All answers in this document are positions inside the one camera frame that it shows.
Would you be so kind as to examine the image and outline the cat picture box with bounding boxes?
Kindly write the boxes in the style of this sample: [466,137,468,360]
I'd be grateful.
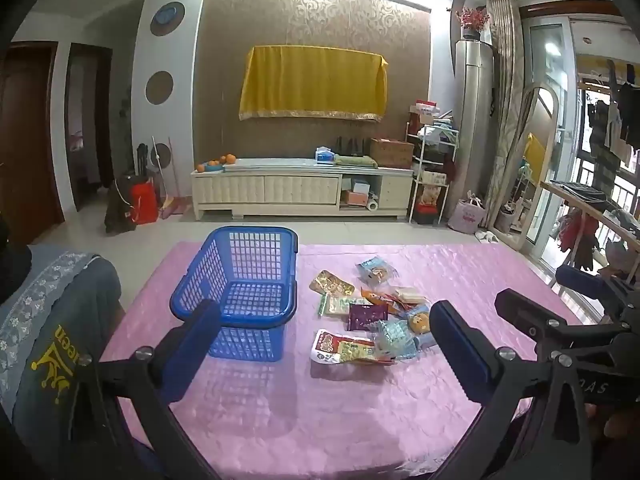
[417,183,449,206]

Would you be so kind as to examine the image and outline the red bag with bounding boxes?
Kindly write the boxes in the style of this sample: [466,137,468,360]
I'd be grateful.
[130,179,160,225]

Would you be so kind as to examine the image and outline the brown wooden door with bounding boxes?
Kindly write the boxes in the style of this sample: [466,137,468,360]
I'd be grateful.
[0,41,66,247]

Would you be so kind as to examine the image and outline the green cracker packet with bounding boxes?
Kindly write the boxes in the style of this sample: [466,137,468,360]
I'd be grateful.
[319,293,372,317]

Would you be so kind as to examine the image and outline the red white snack packet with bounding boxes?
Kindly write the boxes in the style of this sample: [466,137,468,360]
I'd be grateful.
[310,329,352,365]

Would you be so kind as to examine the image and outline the round brown wall disc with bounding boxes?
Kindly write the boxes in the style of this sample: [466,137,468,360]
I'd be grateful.
[145,70,175,106]

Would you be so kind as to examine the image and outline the wooden drying rack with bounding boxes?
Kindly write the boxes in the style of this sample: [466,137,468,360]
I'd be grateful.
[539,179,640,273]

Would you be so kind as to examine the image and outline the sliding glass door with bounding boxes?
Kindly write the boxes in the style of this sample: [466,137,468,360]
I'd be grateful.
[520,15,577,263]

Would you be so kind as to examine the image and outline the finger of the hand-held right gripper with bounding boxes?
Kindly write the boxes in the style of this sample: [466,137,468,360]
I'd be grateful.
[556,265,640,321]
[495,288,640,359]

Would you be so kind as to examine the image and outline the yellow noodle snack packet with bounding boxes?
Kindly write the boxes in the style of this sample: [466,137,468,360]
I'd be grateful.
[309,269,356,297]

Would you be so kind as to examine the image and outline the pink broom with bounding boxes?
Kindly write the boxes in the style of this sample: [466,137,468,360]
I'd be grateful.
[159,136,187,219]

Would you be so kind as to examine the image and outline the blue bread packet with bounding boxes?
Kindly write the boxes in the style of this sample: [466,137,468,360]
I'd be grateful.
[356,256,399,287]

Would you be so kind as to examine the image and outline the cream TV cabinet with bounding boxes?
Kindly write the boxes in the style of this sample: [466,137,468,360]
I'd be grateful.
[191,156,415,221]

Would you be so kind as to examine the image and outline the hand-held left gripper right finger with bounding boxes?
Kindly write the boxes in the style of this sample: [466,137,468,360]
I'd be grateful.
[429,301,596,480]

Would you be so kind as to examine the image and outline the clear red-label cracker packet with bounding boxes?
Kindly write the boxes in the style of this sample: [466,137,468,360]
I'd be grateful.
[390,285,427,307]

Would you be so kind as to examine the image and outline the white metal shelf rack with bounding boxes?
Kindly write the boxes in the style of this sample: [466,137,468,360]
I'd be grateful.
[406,109,460,226]

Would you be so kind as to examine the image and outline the dark bag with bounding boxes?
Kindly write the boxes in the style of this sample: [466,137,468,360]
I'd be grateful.
[103,171,138,235]

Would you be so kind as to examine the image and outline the grey tower air conditioner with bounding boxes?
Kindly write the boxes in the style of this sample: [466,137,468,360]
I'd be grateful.
[453,39,496,222]

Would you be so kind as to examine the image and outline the round blue wall plate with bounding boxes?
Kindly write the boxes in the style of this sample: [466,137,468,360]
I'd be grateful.
[149,1,186,37]

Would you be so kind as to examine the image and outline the striped leaning mattress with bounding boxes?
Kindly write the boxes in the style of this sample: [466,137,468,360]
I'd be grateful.
[486,0,524,231]

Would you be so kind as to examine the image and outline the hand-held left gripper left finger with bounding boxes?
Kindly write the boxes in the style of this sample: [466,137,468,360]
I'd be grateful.
[65,299,223,480]

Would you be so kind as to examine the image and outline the green folded cloth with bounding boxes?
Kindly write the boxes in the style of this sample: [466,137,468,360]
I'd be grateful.
[333,154,381,167]

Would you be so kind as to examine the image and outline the pink quilted table cover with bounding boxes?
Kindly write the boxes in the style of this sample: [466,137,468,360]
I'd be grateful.
[97,241,601,480]

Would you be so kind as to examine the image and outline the pink tote bag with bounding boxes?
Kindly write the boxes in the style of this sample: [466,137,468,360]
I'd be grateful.
[447,191,485,234]

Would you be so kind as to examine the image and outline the standing floor mirror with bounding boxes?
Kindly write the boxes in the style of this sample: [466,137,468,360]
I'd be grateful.
[491,85,560,252]

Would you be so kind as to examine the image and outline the hanging clothes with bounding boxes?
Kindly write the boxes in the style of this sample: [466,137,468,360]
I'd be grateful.
[575,60,640,176]

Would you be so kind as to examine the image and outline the orange snack packet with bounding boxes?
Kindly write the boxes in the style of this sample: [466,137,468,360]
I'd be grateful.
[360,287,401,307]

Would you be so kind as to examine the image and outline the purple snack packet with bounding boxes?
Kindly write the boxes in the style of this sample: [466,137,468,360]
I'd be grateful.
[346,303,390,332]

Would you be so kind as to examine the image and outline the blue plastic basket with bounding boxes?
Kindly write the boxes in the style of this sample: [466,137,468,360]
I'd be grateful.
[170,226,300,363]

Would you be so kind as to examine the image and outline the person's right hand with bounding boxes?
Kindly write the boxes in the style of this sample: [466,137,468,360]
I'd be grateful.
[585,402,640,441]

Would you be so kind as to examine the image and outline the grey lace patterned cloth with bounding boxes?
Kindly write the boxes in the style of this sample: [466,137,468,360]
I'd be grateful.
[0,251,103,411]

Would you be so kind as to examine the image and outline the brown cardboard box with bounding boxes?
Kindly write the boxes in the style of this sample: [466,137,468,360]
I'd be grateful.
[370,137,415,170]

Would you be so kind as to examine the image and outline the dark wooden doorway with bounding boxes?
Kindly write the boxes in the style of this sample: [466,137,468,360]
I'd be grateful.
[65,42,114,212]

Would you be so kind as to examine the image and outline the blue cake packet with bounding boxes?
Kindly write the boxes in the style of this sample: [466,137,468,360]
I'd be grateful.
[400,305,434,336]

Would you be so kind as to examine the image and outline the light blue snack packet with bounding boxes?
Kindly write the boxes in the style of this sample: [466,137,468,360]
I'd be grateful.
[372,320,420,361]

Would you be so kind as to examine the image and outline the pink flower vase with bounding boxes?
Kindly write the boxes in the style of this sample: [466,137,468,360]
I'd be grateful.
[455,6,492,41]

